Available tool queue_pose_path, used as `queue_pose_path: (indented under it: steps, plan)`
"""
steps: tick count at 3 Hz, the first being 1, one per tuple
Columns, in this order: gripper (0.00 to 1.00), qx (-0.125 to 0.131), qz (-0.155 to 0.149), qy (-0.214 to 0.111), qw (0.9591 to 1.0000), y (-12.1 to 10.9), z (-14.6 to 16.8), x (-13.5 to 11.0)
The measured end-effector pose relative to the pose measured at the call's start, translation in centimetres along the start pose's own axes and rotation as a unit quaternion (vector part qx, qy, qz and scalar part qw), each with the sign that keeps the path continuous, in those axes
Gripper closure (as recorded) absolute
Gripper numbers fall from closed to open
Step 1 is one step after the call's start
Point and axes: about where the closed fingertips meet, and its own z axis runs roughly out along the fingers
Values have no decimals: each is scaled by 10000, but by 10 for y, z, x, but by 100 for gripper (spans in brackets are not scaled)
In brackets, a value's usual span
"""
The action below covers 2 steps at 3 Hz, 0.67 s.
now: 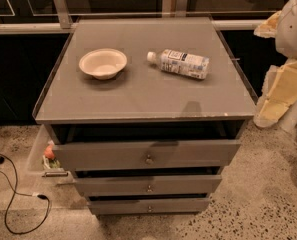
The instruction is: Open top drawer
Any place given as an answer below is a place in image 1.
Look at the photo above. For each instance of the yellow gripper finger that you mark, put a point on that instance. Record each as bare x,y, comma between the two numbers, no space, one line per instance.
279,93
268,28

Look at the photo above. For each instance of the grey top drawer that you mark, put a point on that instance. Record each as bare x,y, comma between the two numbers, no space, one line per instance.
145,155

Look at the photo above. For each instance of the grey drawer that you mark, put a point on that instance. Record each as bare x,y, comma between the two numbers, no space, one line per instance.
149,206
145,185
145,155

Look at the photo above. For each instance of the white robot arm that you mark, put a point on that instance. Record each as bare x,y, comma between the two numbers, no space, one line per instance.
286,35

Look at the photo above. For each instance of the grey drawer cabinet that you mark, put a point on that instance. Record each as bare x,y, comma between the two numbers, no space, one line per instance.
142,103

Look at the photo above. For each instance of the grey middle drawer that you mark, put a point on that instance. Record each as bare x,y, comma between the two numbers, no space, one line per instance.
145,185

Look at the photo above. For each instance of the grey bottom drawer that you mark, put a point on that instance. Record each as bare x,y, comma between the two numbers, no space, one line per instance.
149,206

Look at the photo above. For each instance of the white diagonal pole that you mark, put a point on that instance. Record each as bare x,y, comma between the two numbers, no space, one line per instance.
289,120

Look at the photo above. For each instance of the clear plastic water bottle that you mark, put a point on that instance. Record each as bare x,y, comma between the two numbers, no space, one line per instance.
181,63

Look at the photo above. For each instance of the white paper bowl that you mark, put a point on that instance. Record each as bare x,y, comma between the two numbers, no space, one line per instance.
103,64

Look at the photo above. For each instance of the orange round fruit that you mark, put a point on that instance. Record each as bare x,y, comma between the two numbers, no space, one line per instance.
48,153

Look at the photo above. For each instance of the metal railing post centre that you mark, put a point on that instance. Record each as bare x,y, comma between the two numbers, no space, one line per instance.
174,8

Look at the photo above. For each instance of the metal railing bracket left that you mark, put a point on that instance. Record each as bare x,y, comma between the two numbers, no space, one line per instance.
63,14

